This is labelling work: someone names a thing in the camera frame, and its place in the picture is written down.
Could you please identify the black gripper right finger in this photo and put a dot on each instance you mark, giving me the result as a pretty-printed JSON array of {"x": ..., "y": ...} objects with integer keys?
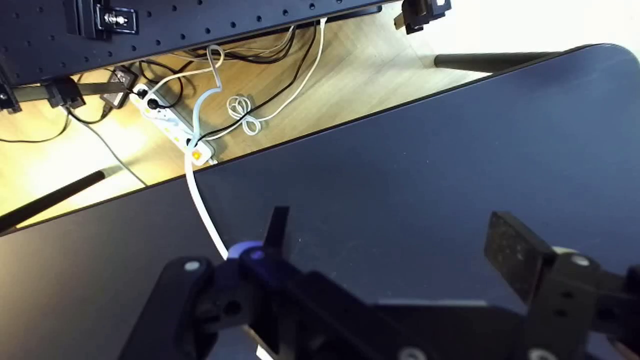
[{"x": 516, "y": 252}]

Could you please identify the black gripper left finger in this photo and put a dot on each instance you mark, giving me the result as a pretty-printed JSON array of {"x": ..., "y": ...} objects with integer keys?
[{"x": 277, "y": 230}]

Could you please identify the black table leg bar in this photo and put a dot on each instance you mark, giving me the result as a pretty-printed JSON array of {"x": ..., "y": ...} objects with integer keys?
[{"x": 10, "y": 220}]

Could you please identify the black pegboard panel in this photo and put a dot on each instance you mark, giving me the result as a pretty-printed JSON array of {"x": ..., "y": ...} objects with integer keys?
[{"x": 49, "y": 38}]

